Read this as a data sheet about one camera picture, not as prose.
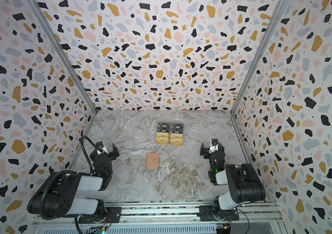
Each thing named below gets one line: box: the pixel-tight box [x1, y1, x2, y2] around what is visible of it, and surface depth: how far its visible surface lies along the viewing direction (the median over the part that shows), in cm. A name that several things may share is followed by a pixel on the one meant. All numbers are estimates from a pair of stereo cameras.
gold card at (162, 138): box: [155, 131, 169, 145], surface depth 102 cm
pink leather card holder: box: [146, 153, 160, 169], surface depth 94 cm
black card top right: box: [170, 123, 184, 134], surface depth 102 cm
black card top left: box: [157, 121, 171, 133], surface depth 102 cm
